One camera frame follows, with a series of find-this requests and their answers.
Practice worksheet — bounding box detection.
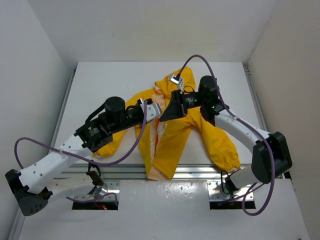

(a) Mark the yellow hooded jacket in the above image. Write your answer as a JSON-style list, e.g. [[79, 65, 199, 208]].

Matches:
[[93, 67, 241, 180]]

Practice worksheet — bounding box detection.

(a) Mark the aluminium front rail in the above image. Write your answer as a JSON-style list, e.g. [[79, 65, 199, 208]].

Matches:
[[53, 163, 283, 180]]

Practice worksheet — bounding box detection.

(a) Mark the metal base plate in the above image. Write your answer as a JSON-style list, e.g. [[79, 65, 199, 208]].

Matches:
[[206, 180, 251, 203], [72, 181, 120, 205]]

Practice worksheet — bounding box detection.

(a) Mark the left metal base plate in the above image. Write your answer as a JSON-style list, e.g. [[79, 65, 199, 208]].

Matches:
[[72, 181, 120, 205]]

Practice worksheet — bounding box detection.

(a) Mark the purple cable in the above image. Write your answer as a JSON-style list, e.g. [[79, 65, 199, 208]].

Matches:
[[13, 99, 148, 204], [178, 54, 277, 216]]

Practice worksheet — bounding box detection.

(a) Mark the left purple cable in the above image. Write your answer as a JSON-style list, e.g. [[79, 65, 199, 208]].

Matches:
[[13, 99, 148, 204]]

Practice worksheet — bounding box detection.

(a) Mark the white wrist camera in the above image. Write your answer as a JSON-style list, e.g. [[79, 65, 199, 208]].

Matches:
[[140, 103, 162, 123], [168, 74, 184, 91]]

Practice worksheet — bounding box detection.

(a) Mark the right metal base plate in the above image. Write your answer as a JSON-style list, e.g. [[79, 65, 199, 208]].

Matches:
[[206, 180, 251, 203]]

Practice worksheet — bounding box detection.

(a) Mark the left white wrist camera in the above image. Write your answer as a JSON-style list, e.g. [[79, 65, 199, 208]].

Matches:
[[140, 103, 162, 123]]

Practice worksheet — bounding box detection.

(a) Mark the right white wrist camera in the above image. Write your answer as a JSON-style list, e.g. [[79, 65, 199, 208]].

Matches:
[[168, 74, 184, 91]]

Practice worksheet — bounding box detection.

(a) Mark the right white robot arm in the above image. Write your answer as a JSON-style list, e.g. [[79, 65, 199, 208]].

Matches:
[[160, 75, 293, 195]]

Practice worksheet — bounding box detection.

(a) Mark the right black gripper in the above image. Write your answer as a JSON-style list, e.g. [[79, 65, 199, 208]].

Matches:
[[158, 90, 206, 123]]

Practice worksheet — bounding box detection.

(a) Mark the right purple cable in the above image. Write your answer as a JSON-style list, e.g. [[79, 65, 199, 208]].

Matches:
[[178, 54, 277, 216]]

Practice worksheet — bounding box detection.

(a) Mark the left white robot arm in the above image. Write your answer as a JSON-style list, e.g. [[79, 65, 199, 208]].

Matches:
[[5, 96, 162, 217]]

